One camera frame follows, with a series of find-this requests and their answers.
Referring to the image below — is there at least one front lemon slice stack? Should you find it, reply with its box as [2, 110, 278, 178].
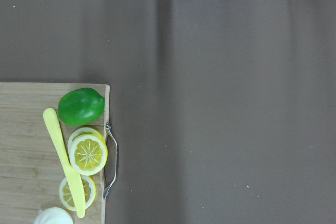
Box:
[67, 127, 108, 176]

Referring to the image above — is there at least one green lime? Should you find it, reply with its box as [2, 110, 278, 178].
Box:
[58, 88, 105, 126]

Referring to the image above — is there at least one yellow plastic knife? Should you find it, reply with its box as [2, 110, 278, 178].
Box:
[43, 108, 86, 218]

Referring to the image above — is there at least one lemon slice under knife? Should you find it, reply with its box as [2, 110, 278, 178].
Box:
[59, 175, 96, 211]

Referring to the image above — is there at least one wooden cutting board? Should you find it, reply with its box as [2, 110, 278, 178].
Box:
[0, 81, 111, 224]

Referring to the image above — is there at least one white garlic bulb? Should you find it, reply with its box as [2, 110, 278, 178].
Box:
[33, 207, 74, 224]

